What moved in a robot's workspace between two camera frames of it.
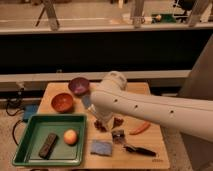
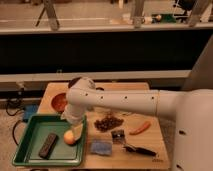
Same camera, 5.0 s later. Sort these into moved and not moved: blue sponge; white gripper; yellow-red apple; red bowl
Moved: white gripper
Not moved: red bowl; blue sponge; yellow-red apple
